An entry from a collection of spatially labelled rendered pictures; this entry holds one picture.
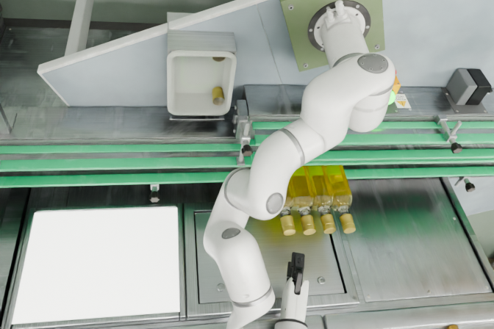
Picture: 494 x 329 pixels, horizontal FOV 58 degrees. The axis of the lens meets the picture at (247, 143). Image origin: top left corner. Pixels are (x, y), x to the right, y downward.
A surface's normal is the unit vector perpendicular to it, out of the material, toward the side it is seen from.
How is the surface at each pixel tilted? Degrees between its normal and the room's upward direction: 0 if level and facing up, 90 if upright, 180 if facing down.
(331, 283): 90
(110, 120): 90
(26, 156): 90
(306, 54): 3
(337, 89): 82
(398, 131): 90
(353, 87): 73
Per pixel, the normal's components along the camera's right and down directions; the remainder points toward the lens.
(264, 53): 0.12, 0.77
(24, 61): 0.13, -0.64
